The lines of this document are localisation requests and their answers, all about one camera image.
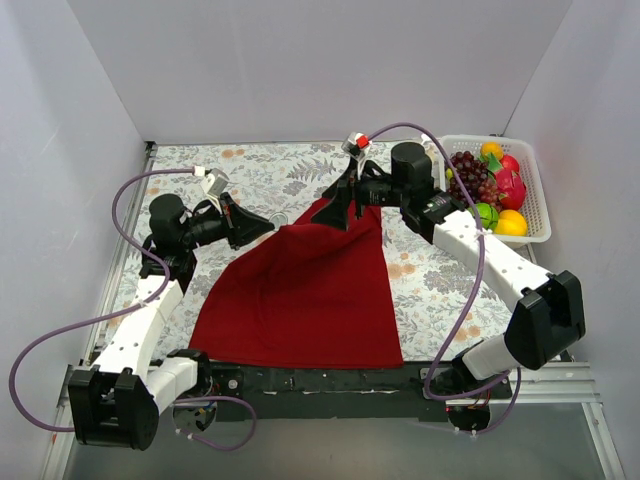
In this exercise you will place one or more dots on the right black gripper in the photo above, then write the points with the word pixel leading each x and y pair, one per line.
pixel 353 187

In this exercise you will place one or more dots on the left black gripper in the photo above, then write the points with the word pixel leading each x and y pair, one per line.
pixel 227 220

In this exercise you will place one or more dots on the round brooch badge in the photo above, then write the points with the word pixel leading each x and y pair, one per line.
pixel 279 219

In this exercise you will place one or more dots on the red t-shirt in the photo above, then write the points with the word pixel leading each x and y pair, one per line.
pixel 308 296

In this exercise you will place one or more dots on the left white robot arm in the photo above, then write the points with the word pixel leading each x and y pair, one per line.
pixel 133 346

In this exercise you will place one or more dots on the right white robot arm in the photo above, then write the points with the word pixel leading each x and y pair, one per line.
pixel 547 314

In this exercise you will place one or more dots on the beige pump soap bottle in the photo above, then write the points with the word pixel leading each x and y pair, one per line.
pixel 432 151

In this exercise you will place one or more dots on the floral table mat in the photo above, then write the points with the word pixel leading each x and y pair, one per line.
pixel 429 287

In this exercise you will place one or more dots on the purple grape bunch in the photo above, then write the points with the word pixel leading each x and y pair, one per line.
pixel 477 178

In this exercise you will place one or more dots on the orange fruit top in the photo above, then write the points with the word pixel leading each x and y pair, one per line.
pixel 492 148

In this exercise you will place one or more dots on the yellow orange fruit bottom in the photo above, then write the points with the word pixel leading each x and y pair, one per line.
pixel 511 223

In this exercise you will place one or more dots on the pink dragon fruit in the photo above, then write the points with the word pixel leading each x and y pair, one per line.
pixel 512 191

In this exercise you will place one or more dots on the red apple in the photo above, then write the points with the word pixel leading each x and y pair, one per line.
pixel 510 162

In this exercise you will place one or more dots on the white plastic basket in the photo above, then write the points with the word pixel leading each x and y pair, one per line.
pixel 534 208

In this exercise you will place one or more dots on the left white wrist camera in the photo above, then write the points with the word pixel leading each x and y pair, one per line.
pixel 213 183

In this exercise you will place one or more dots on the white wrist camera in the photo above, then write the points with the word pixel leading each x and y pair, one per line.
pixel 357 146
pixel 213 183

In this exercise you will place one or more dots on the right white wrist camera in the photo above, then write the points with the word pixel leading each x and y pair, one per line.
pixel 357 146

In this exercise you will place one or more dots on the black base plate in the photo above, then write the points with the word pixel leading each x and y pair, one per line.
pixel 302 394

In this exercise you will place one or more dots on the aluminium frame rail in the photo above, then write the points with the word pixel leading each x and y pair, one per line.
pixel 565 385

